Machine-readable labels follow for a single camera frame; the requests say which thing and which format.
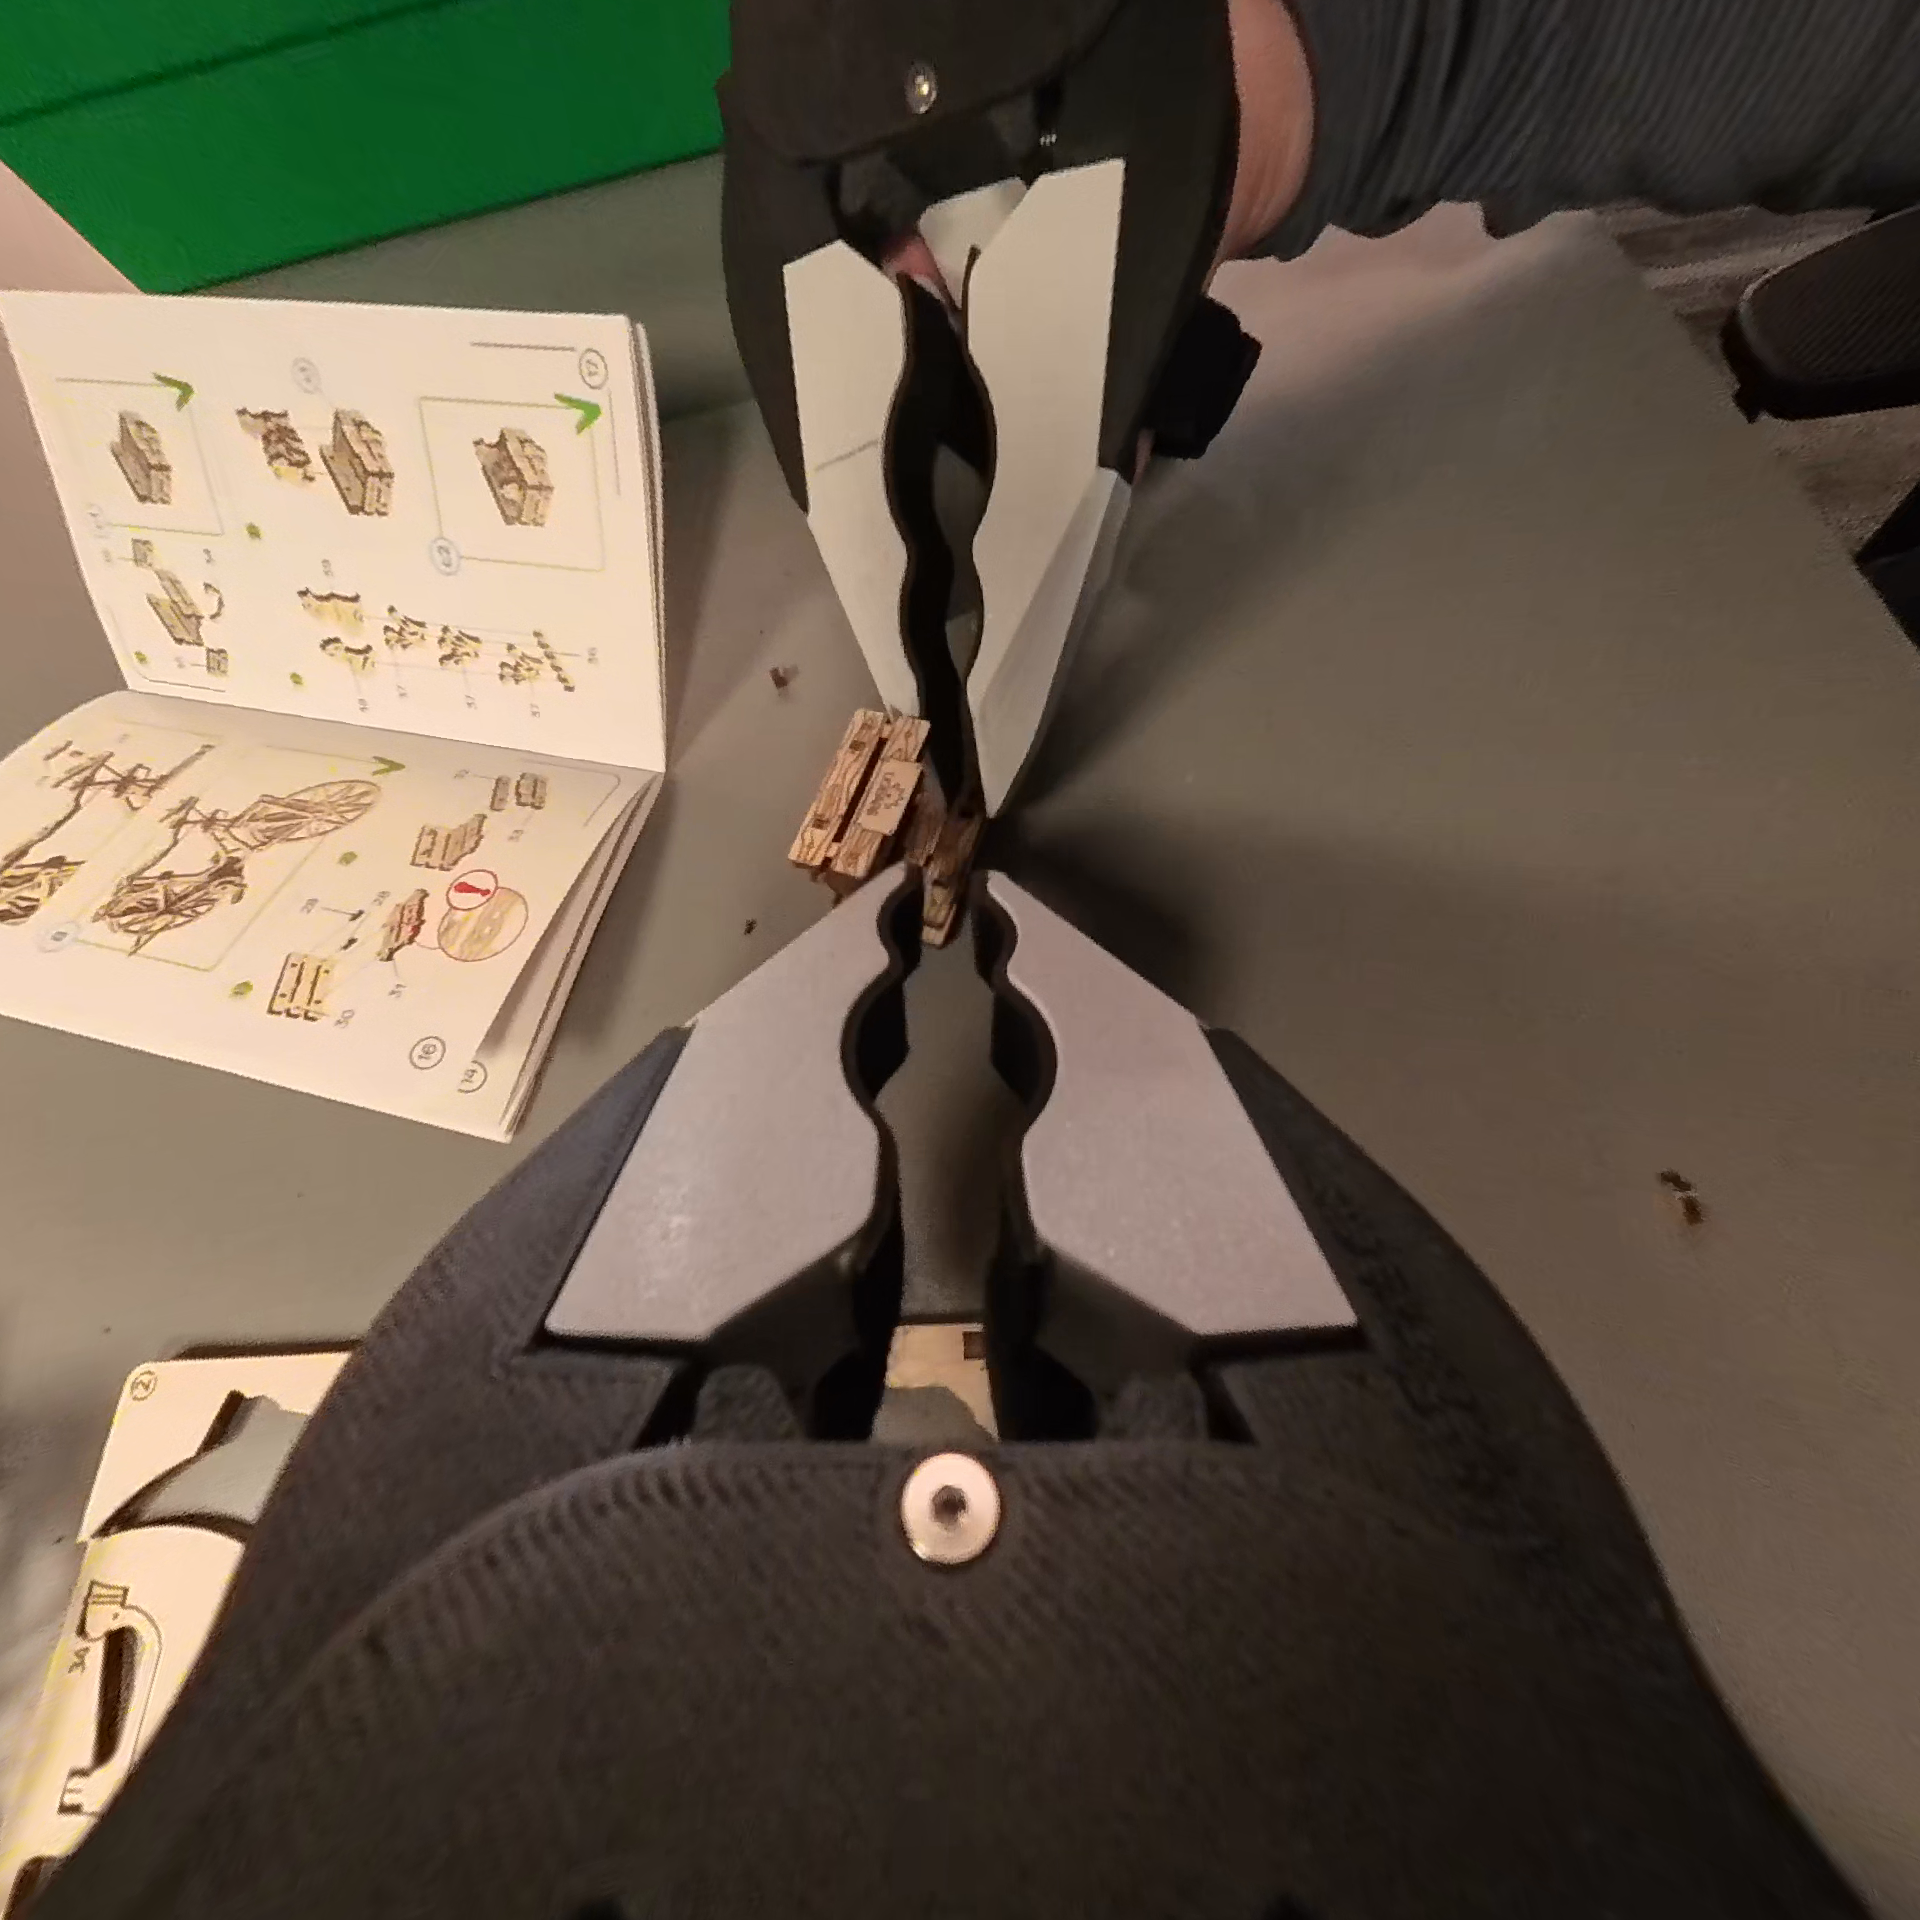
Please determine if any green box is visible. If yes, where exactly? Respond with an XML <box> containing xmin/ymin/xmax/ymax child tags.
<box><xmin>0</xmin><ymin>0</ymin><xmax>735</xmax><ymax>296</ymax></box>

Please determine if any person's right sleeved forearm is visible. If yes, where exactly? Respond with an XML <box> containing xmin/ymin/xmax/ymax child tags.
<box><xmin>1267</xmin><ymin>0</ymin><xmax>1920</xmax><ymax>269</ymax></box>

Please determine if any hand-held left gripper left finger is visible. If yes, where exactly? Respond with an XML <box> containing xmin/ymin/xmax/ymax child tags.
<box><xmin>543</xmin><ymin>864</ymin><xmax>924</xmax><ymax>1403</ymax></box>

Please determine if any open instruction booklet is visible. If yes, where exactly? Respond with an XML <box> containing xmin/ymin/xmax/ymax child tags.
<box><xmin>0</xmin><ymin>287</ymin><xmax>673</xmax><ymax>1150</ymax></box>

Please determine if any laser-cut wooden part sheet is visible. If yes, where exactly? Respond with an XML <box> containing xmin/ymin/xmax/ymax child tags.
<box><xmin>0</xmin><ymin>1340</ymin><xmax>362</xmax><ymax>1920</ymax></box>

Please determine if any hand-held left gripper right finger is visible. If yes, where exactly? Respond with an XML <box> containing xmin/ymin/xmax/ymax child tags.
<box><xmin>972</xmin><ymin>870</ymin><xmax>1365</xmax><ymax>1403</ymax></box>

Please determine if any small wooden model part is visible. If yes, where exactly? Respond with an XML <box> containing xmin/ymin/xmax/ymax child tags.
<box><xmin>902</xmin><ymin>786</ymin><xmax>987</xmax><ymax>951</ymax></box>

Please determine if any wooden model block assembly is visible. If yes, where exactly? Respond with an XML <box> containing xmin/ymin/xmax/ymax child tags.
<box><xmin>786</xmin><ymin>703</ymin><xmax>934</xmax><ymax>904</ymax></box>

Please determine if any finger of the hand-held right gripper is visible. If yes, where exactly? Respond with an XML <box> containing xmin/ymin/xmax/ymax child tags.
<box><xmin>785</xmin><ymin>238</ymin><xmax>962</xmax><ymax>788</ymax></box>
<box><xmin>949</xmin><ymin>155</ymin><xmax>1135</xmax><ymax>819</ymax></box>

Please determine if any person's right hand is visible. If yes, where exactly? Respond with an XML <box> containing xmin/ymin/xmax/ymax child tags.
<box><xmin>1222</xmin><ymin>0</ymin><xmax>1329</xmax><ymax>264</ymax></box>

